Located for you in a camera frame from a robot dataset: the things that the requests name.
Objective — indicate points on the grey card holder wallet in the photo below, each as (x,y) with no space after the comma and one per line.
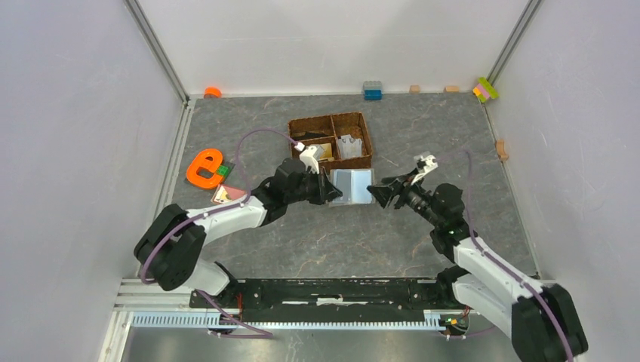
(353,184)

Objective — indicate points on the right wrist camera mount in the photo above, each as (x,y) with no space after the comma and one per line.
(426,163)

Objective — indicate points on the orange round cap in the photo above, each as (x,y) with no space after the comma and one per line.
(212,92)

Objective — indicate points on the orange plastic tape dispenser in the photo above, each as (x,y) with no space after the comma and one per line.
(202,172)

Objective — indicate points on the wooden arch block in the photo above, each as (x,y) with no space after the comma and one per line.
(502,153)

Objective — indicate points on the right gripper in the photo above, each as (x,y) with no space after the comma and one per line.
(385,193)

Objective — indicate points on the yellow card in basket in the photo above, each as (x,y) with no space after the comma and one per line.
(325,152)

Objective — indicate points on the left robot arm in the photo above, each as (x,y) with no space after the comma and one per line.
(170,250)

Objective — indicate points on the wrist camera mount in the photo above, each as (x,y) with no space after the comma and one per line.
(310,155)
(426,163)

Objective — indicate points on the brown wicker divided basket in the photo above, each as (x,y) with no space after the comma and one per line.
(329,130)

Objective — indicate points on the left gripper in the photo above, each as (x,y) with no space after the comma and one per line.
(326,191)

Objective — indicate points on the multicolour toy brick stack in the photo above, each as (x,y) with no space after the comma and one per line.
(484,90)

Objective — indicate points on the white cards in basket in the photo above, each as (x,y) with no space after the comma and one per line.
(349,146)

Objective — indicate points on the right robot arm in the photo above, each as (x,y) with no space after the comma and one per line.
(540,319)

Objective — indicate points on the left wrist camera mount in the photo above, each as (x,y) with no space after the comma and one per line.
(310,155)

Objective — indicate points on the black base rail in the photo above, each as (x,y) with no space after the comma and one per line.
(337,299)

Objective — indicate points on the green toy block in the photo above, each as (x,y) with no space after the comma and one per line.
(224,170)

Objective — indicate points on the black item in basket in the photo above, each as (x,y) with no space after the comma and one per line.
(307,135)

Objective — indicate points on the blue grey toy brick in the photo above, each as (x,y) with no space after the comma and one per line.
(372,90)

